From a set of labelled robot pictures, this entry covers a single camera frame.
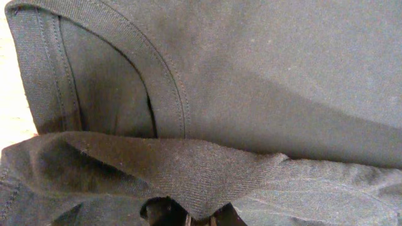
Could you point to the black t-shirt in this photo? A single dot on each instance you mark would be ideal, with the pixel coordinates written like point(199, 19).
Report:
point(207, 112)

